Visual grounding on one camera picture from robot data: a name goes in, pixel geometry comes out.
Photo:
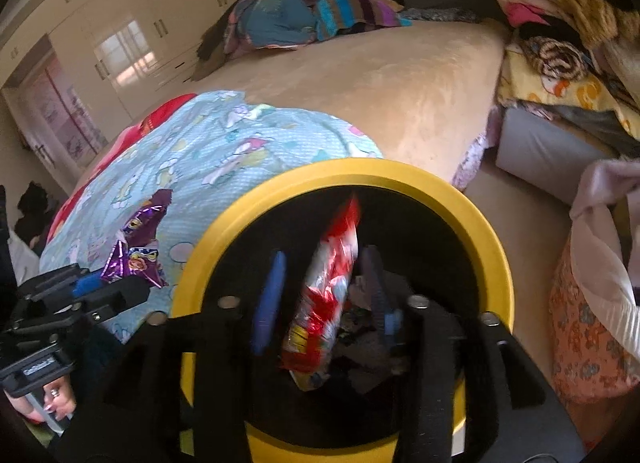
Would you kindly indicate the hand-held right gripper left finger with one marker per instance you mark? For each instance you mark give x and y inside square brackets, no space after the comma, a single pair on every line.
[270,303]

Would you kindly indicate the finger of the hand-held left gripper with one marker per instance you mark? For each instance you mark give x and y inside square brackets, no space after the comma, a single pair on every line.
[117,298]
[87,284]

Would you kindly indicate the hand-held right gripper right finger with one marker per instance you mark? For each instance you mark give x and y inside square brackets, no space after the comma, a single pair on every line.
[387,313]

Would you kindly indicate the red snack bag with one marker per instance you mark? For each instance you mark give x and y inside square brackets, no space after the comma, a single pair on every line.
[325,293]

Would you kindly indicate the purple snack wrapper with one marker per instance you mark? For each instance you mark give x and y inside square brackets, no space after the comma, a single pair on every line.
[140,223]

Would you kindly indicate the yellow rimmed black trash bin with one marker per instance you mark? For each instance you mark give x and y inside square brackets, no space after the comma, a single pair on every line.
[440,193]

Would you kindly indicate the person's left hand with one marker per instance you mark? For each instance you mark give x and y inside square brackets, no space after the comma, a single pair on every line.
[50,403]

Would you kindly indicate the black plush bag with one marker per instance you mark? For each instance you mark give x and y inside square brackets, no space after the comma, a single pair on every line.
[37,215]

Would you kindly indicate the light blue cartoon blanket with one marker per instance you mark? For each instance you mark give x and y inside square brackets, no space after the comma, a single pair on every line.
[225,153]

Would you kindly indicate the door with pink cartoon glass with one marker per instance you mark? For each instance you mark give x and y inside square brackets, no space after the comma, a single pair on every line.
[55,113]

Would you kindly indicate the lilac patterned bed sheet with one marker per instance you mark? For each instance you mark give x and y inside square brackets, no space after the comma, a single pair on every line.
[475,153]

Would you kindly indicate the red blanket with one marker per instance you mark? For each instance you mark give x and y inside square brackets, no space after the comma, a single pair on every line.
[160,115]

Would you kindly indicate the orange floral bag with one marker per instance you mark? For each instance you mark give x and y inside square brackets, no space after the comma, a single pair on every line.
[585,343]

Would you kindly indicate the beige bed cover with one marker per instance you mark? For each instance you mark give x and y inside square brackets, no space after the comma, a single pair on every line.
[375,83]

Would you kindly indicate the pale lilac cloth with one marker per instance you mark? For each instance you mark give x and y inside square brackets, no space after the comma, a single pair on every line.
[600,223]

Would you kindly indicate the dark olive cloth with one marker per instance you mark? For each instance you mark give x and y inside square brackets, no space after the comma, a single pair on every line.
[212,53]

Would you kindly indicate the cream wardrobe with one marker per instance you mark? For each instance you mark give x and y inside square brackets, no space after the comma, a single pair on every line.
[125,8]

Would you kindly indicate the yellow cartoon blanket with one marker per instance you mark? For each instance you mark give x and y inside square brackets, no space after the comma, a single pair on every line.
[575,90]

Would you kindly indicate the silver patterned cloth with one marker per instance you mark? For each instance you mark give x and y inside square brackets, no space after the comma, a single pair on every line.
[440,14]

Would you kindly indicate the striped colourful towel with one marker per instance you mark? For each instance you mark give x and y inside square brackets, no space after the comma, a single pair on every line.
[355,10]

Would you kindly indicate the brown striped cloth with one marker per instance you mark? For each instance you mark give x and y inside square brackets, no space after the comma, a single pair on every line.
[557,58]

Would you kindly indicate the pink cloth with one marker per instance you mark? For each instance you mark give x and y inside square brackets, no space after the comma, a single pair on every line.
[520,5]

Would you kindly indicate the mustard knit cloth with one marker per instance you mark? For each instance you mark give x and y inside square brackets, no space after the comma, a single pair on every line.
[590,8]

